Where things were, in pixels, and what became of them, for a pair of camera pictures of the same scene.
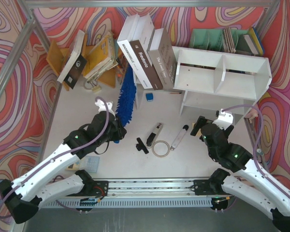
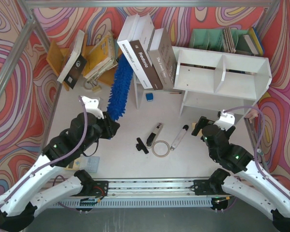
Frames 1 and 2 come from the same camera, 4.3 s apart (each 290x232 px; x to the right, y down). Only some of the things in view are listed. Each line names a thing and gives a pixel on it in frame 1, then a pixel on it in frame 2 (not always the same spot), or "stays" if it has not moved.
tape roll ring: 162,155 stays
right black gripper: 198,124 stays
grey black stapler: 154,135 stays
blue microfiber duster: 126,97 → 120,88
